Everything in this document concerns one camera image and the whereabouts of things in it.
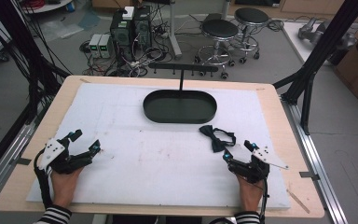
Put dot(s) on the grey power supply unit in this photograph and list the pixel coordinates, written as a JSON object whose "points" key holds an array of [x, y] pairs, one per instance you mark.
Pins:
{"points": [[105, 46], [94, 46]]}

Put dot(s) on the person's right hand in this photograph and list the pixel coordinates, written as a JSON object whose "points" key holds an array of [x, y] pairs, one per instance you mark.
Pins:
{"points": [[249, 193]]}

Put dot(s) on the grey table leg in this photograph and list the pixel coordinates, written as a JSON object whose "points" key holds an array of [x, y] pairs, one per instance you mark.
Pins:
{"points": [[174, 31]]}

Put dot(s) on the black computer tower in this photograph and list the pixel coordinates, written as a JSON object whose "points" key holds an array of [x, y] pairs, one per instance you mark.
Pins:
{"points": [[142, 28], [121, 32]]}

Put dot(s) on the black bow tie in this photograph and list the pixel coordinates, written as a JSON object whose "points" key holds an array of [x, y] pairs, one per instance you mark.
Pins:
{"points": [[217, 138]]}

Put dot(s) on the aluminium frame rail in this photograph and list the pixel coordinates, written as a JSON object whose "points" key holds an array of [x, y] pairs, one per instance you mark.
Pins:
{"points": [[315, 161], [6, 161]]}

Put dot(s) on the black jewelry stand with tray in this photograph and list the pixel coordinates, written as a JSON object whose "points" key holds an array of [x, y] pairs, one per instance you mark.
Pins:
{"points": [[180, 104]]}

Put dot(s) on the white box on computer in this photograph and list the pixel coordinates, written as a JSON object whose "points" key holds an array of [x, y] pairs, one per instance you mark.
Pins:
{"points": [[128, 12]]}

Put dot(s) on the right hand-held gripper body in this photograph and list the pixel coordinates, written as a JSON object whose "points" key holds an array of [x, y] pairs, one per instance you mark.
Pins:
{"points": [[256, 163]]}

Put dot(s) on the person's left hand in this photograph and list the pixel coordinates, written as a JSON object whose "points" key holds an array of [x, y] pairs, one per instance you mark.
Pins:
{"points": [[64, 184]]}

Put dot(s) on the white foam mat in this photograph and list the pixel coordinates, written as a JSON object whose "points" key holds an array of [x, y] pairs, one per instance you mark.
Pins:
{"points": [[155, 155]]}

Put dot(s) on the black round stool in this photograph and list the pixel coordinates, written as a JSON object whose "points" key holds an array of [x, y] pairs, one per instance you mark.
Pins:
{"points": [[251, 16], [220, 29]]}

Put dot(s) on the black metal frame post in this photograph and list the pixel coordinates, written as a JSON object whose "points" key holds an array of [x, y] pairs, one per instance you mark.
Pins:
{"points": [[28, 46], [317, 59]]}

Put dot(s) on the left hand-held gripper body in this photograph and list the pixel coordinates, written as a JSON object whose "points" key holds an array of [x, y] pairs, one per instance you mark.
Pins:
{"points": [[59, 158]]}

